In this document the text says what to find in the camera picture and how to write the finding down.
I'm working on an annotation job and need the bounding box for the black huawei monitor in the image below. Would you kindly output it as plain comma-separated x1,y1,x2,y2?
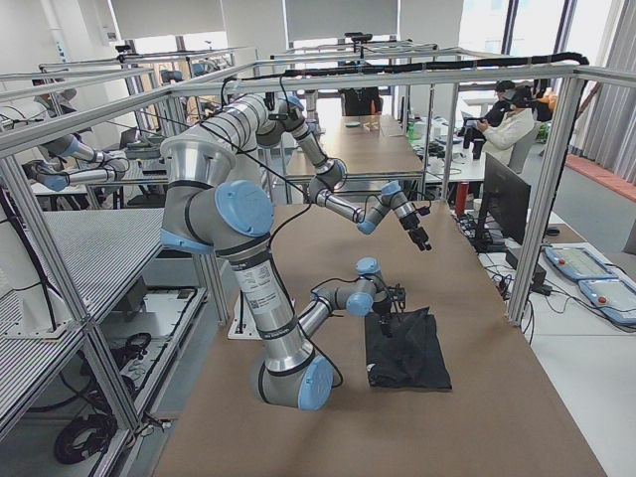
474,154,531,252

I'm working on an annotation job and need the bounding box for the black graphic t-shirt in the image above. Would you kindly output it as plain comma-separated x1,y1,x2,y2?
365,307,452,391

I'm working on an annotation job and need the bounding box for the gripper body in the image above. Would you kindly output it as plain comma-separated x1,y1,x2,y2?
373,295,394,338
400,214,431,250

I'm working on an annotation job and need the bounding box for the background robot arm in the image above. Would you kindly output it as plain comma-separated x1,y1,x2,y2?
23,134,129,192

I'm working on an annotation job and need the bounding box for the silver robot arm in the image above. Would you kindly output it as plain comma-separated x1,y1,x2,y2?
256,92,431,250
160,94,403,410

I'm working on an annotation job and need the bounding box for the teach pendant with red button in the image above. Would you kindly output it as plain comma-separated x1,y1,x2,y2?
544,246,617,281

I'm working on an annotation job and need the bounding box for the aluminium cage frame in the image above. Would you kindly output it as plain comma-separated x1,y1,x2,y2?
0,47,592,448

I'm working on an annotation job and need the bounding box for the seated person white jacket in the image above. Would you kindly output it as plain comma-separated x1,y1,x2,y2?
476,85,535,165

